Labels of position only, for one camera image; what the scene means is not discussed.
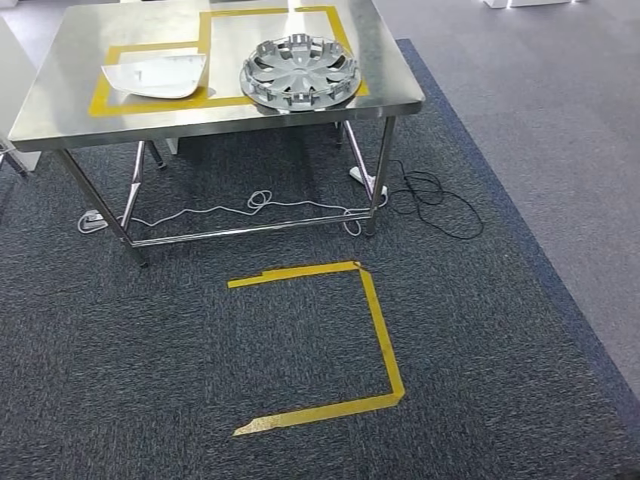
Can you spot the grey plastic wheel cover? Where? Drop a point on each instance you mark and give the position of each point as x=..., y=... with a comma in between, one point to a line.
x=300, y=73

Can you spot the stainless steel workbench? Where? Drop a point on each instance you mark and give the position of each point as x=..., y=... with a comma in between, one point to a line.
x=65, y=99

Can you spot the white power strip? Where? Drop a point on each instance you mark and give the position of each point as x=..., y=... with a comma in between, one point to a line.
x=362, y=179

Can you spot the yellow floor tape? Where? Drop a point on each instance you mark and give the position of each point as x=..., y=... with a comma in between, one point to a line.
x=383, y=338

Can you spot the white plastic body panel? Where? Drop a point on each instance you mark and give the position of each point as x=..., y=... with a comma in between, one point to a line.
x=160, y=76

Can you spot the white power adapter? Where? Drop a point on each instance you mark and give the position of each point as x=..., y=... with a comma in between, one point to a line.
x=92, y=220

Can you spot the yellow bench marking tape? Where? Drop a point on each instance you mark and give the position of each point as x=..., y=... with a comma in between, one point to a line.
x=100, y=99

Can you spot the white cabinet with light strip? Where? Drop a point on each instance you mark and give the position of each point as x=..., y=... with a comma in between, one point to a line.
x=530, y=3

